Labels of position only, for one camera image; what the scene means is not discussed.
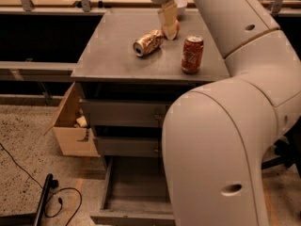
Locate top grey drawer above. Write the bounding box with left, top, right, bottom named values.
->
left=80, top=99, right=169, bottom=127

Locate cardboard box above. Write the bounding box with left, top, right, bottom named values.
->
left=43, top=83, right=100, bottom=157

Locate yellow sponge in box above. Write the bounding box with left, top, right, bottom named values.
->
left=76, top=116, right=87, bottom=128

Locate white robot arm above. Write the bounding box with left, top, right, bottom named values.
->
left=162, top=0, right=301, bottom=226

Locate black office chair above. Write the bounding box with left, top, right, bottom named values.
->
left=261, top=118, right=301, bottom=177

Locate grey drawer cabinet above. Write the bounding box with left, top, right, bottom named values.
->
left=71, top=8, right=231, bottom=171

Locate black floor cable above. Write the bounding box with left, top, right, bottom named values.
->
left=0, top=141, right=83, bottom=226

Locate open bottom grey drawer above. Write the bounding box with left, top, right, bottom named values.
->
left=90, top=156, right=176, bottom=226

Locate red apple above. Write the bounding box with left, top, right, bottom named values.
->
left=161, top=20, right=180, bottom=40

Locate gold can lying down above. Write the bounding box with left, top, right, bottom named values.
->
left=133, top=29, right=164, bottom=57

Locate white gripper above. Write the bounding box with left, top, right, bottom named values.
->
left=151, top=0, right=178, bottom=40

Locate middle grey drawer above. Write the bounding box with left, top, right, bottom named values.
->
left=95, top=137, right=161, bottom=157

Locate black stand base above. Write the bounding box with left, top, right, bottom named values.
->
left=0, top=173, right=58, bottom=226

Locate white bowl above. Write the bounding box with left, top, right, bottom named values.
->
left=174, top=0, right=187, bottom=16

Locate orange soda can upright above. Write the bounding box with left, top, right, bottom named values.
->
left=182, top=35, right=204, bottom=73

